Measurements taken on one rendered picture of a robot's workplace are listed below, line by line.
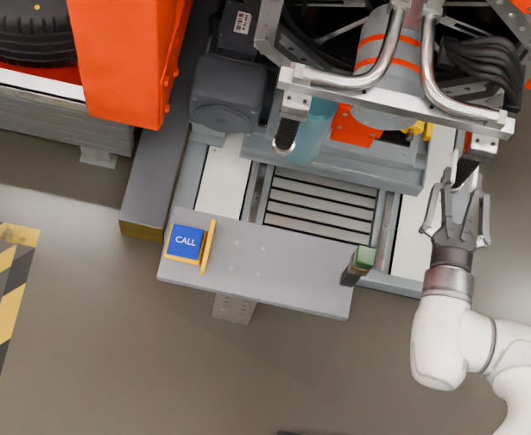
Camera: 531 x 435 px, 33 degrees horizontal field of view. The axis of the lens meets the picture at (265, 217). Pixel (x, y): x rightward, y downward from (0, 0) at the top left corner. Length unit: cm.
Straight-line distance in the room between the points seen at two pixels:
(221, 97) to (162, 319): 62
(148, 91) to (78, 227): 74
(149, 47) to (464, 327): 75
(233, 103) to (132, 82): 43
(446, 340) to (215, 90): 92
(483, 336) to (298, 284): 53
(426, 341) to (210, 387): 93
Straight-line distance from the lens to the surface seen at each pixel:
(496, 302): 259
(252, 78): 220
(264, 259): 200
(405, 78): 168
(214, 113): 221
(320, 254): 202
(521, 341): 163
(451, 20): 187
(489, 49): 160
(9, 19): 219
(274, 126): 236
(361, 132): 211
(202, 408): 238
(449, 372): 158
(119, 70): 179
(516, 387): 161
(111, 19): 162
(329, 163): 242
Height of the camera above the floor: 236
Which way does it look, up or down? 71 degrees down
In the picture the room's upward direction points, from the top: 18 degrees clockwise
